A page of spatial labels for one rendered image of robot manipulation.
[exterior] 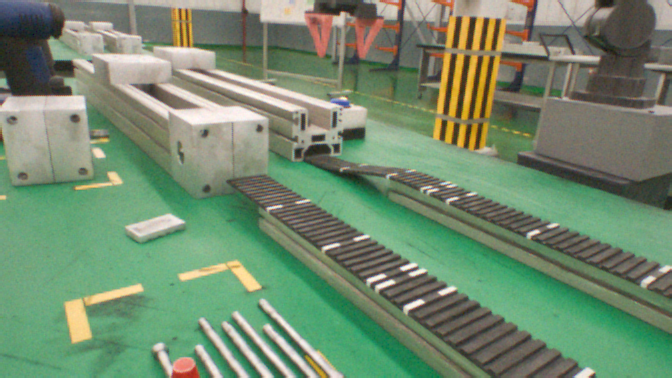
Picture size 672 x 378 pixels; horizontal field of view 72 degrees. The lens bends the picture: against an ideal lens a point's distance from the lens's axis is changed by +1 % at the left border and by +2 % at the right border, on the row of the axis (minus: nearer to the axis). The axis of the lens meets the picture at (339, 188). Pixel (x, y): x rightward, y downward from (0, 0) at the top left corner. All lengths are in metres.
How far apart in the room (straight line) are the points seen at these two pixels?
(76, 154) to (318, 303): 0.41
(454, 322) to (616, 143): 0.62
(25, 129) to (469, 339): 0.56
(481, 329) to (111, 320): 0.26
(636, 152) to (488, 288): 0.50
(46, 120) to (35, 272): 0.25
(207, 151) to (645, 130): 0.67
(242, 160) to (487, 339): 0.39
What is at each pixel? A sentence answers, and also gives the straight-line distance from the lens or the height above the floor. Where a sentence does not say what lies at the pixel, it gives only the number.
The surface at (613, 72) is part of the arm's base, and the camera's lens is 0.94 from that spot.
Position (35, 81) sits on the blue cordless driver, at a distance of 0.94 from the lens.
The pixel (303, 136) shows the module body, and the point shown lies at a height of 0.82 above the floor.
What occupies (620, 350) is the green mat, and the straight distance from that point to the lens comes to 0.41.
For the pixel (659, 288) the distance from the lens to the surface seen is 0.44.
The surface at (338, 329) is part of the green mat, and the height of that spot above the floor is 0.78.
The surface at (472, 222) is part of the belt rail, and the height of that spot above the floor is 0.80.
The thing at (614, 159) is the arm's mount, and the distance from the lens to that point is 0.90.
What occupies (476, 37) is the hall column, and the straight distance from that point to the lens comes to 3.84.
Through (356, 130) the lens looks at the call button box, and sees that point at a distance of 0.91.
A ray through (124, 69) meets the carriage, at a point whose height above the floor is 0.89.
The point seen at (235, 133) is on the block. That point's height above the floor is 0.86.
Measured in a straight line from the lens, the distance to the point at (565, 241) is 0.49.
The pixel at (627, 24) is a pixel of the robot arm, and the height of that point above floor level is 1.02.
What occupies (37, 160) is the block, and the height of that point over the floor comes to 0.81.
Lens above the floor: 0.99
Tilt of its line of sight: 20 degrees down
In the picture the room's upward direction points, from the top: 4 degrees clockwise
